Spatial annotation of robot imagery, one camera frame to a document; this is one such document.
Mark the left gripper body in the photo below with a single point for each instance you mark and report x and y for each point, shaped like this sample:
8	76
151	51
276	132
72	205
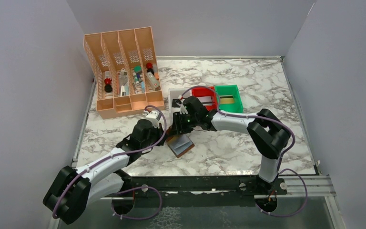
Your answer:
155	135

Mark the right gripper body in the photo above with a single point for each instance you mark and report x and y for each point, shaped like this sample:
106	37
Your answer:
194	120

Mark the brown leather card holder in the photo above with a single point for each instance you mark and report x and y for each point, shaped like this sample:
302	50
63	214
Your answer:
179	144

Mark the red plastic bin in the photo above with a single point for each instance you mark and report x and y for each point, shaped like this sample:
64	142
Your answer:
202	91

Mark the white plastic bin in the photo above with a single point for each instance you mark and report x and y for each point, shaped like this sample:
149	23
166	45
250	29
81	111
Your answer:
173	94

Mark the green plastic bin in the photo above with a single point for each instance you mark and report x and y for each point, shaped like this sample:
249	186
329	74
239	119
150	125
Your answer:
230	90

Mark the orange desk organizer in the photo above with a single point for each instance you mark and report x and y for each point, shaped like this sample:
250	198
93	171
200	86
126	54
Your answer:
124	56

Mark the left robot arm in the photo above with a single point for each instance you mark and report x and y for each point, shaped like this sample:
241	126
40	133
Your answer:
73	189

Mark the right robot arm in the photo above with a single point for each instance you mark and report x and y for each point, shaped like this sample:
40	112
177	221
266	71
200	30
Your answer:
267	132

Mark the silver card in red bin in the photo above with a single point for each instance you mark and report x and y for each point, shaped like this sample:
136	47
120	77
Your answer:
206	100

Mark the black card in white bin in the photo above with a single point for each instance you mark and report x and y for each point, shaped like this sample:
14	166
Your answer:
176	103

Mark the gold card in green bin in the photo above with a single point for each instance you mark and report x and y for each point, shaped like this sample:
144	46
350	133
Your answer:
227	100

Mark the red black stamp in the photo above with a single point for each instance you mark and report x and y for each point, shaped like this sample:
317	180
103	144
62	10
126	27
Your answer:
108	85

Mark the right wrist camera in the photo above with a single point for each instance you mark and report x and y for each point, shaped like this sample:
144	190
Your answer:
183	109

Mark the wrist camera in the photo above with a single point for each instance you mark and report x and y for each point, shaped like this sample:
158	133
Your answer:
154	117
183	109

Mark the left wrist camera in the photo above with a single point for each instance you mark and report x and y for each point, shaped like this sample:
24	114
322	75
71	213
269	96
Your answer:
154	117

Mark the black mounting rail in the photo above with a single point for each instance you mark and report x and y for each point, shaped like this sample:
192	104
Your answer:
220	191

